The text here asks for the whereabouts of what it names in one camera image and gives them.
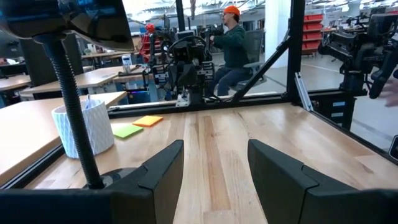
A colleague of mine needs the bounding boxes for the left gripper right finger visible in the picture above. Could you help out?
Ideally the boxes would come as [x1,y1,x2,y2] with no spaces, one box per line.
[247,138,398,224]

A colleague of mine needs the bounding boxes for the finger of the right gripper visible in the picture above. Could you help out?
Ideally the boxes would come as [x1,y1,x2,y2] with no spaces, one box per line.
[187,63,198,90]
[177,63,188,91]

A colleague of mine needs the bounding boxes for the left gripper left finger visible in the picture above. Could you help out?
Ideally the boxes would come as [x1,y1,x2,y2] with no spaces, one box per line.
[0,139,185,224]

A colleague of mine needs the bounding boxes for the person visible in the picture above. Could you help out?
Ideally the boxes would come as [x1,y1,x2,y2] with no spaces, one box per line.
[206,5,254,98]

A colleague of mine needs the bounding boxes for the orange sticky note pad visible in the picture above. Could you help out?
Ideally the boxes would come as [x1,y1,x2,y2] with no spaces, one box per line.
[131,115,164,128]

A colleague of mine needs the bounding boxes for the grey office chair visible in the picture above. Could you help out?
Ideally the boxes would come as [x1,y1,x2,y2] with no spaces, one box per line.
[229,29,269,93]

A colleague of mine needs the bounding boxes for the white textured pen cup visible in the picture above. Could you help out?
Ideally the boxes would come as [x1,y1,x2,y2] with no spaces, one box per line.
[51,98,116,160]

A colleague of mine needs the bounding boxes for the green sticky note pad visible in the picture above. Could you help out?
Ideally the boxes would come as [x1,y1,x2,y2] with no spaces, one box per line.
[112,124,145,139]

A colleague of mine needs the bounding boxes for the white pillar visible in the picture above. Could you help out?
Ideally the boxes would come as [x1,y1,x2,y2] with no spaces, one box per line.
[264,0,292,69]

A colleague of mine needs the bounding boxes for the light wooden table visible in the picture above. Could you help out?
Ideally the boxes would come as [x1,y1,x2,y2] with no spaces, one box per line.
[18,63,154,101]

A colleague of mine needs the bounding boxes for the black equipment cart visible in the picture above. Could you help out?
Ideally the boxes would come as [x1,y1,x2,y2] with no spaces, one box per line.
[306,90,369,131]

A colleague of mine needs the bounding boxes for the beige wooden desk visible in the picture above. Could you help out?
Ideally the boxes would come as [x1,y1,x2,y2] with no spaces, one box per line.
[0,90,129,188]

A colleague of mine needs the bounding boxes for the red storage bins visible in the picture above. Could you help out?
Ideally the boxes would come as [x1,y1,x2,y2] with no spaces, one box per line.
[302,13,325,57]

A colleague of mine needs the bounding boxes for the person's hand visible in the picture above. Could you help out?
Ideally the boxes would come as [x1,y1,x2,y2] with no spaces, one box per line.
[379,77,398,108]

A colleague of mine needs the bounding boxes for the white metal bracket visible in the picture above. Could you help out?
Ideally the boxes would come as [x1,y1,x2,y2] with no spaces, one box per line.
[175,93,192,108]

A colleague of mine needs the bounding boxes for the black aluminium rig frame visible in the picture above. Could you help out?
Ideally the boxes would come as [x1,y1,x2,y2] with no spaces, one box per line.
[0,0,398,191]

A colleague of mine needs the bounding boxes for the silver aluminium bracket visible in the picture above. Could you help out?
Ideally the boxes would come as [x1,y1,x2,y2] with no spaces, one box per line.
[294,72,315,113]

